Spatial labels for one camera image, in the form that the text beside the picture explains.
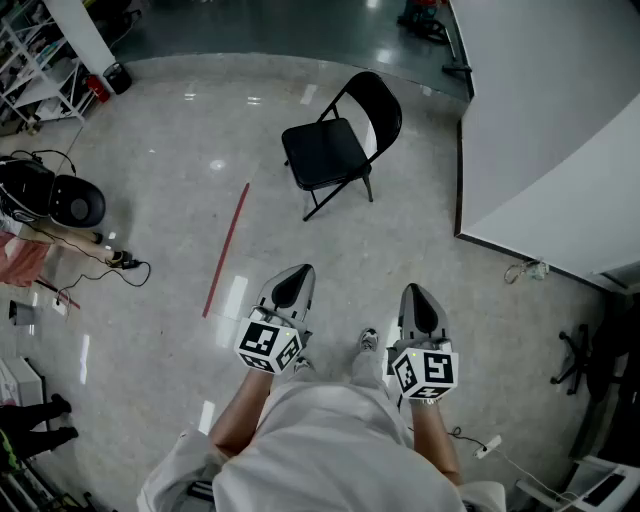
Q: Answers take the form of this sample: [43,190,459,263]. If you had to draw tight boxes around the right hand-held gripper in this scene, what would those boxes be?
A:
[391,283,460,400]

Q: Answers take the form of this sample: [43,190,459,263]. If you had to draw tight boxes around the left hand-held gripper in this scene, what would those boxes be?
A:
[233,264,316,375]

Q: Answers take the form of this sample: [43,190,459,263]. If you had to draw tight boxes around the black folding chair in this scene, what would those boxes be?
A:
[280,70,404,223]

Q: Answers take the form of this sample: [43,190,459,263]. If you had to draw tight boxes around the person's right forearm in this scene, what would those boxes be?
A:
[410,399,464,486]

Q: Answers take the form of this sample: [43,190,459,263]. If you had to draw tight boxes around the person's left forearm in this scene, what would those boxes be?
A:
[209,369,274,456]

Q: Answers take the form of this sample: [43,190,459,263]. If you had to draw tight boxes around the person's grey trousers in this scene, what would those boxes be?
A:
[279,349,392,401]

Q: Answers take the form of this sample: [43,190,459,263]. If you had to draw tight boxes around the red floor tape strip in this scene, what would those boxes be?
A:
[201,182,251,319]

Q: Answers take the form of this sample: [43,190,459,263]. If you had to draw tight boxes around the white power strip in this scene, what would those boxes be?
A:
[473,434,503,460]

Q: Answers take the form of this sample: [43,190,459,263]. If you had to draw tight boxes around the person's white shirt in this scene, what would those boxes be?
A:
[137,382,506,512]

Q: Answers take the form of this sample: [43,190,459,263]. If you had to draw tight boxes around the white desk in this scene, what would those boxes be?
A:
[514,453,640,512]

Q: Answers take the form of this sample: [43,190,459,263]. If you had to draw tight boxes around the black waste bin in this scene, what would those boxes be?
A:
[103,62,133,96]

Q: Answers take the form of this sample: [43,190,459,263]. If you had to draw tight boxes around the red fire extinguisher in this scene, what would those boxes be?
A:
[86,74,111,104]

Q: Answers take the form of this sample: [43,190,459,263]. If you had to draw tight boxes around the white box cabinet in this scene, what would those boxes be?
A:
[0,357,47,407]

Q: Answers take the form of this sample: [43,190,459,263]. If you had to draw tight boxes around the white metal shelf rack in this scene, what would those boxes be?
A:
[0,0,99,126]

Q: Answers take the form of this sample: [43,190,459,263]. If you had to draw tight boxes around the coiled white cable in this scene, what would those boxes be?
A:
[503,257,550,285]

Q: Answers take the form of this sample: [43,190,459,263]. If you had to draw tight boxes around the black power cable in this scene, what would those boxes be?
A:
[449,426,484,449]

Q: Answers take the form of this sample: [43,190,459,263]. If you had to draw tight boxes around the thin black cable with adapter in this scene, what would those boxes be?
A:
[54,258,152,307]

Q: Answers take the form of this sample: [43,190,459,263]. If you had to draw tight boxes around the white power cable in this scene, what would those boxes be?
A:
[492,447,569,502]

